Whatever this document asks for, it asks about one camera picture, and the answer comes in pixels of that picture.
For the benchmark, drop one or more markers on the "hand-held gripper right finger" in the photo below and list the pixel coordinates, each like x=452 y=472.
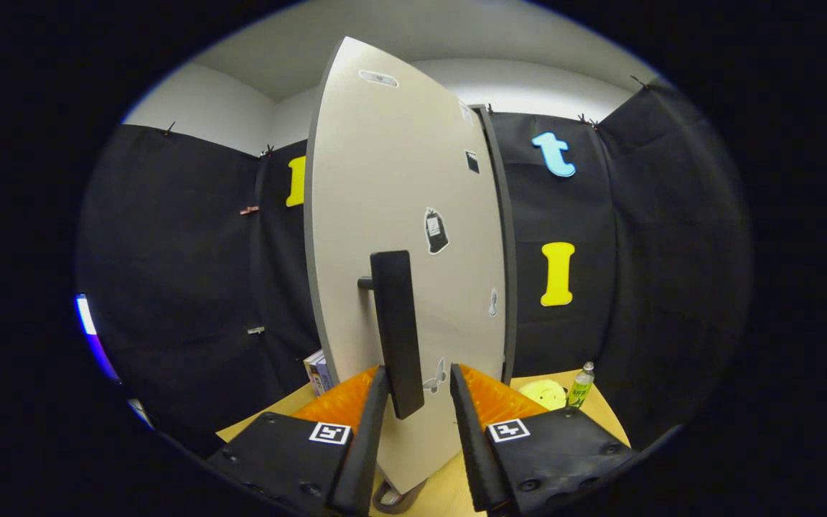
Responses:
x=472 y=452

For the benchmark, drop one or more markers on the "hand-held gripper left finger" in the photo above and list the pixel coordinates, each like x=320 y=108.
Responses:
x=367 y=452

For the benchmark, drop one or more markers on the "grey shoe cabinet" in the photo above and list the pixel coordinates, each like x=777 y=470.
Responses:
x=505 y=251

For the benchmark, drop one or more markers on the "blue cover book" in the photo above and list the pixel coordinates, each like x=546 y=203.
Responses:
x=324 y=373

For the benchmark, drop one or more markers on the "yellow pineapple plush toy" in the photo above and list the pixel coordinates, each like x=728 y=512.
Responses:
x=543 y=393

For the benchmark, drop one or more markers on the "green label drink bottle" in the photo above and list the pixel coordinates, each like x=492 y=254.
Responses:
x=580 y=391

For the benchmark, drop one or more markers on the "black backdrop cloth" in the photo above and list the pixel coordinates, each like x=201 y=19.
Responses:
x=184 y=251

